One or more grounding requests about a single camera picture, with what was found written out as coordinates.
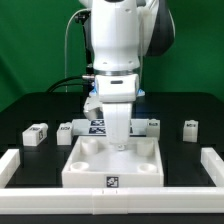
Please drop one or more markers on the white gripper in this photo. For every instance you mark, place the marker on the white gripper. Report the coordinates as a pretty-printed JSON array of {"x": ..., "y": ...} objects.
[{"x": 115, "y": 96}]

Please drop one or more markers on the white square tabletop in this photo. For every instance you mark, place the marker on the white square tabletop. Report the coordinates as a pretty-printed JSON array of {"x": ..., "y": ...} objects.
[{"x": 94, "y": 163}]

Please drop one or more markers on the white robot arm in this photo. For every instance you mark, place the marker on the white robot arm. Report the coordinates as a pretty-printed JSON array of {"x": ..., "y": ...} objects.
[{"x": 121, "y": 33}]

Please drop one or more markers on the white U-shaped fence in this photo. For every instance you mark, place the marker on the white U-shaped fence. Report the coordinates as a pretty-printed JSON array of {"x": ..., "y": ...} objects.
[{"x": 102, "y": 201}]

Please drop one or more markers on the white marker base plate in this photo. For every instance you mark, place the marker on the white marker base plate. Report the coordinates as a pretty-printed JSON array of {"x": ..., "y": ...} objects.
[{"x": 84, "y": 127}]

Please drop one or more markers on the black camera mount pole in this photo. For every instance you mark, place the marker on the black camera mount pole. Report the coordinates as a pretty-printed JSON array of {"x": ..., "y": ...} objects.
[{"x": 84, "y": 19}]

